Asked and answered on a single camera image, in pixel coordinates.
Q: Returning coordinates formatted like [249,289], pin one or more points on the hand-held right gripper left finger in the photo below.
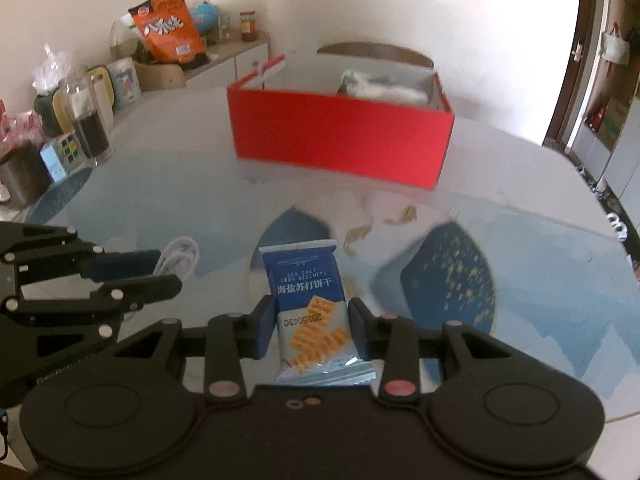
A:
[265,327]

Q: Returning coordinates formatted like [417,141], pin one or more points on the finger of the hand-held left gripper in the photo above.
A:
[150,290]
[125,263]

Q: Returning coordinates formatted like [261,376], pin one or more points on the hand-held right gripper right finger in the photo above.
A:
[359,330]

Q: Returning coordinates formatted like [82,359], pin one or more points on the blue cracker packet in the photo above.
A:
[305,280]

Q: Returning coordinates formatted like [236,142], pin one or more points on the red cardboard box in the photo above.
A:
[340,130]

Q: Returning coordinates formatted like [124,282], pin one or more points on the white grey snack bag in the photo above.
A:
[380,90]

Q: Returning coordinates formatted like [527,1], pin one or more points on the marble patterned desktop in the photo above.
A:
[175,170]

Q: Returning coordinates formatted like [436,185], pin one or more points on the glass jar dark contents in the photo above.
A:
[92,135]

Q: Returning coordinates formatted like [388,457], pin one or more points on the brown mug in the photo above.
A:
[22,175]

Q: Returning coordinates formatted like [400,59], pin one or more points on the green yellow tissue box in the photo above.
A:
[47,110]

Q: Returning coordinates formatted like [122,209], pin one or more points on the pink clear wrapper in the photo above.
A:
[22,125]

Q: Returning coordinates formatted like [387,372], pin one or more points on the white printed tin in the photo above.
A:
[125,82]

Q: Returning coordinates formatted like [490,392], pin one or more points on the beige wooden holder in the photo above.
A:
[157,77]

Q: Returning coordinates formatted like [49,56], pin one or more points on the crumpled clear plastic bag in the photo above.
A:
[50,72]

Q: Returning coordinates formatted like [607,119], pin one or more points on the clear glass vase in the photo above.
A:
[122,42]

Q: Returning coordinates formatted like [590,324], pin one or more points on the white side cabinet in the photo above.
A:
[245,62]

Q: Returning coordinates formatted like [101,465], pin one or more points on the orange snack bag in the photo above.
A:
[167,30]

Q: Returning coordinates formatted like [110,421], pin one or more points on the small glass cup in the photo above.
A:
[224,27]

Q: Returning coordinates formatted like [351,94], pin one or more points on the blue patterned ball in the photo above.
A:
[205,15]

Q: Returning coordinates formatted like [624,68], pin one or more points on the red lid sauce jar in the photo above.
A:
[248,27]

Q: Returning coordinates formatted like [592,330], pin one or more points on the white slipper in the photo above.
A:
[621,233]
[614,219]

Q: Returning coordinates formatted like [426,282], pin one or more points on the wooden chair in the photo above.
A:
[375,50]

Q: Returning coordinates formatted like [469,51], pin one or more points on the grey white shoe cabinet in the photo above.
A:
[587,147]

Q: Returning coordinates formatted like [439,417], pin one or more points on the red bag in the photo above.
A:
[596,119]

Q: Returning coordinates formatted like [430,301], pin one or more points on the large cardboard box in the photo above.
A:
[615,120]

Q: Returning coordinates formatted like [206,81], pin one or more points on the brown door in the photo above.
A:
[590,35]

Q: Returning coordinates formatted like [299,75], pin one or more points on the hanging tote bag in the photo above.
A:
[615,47]

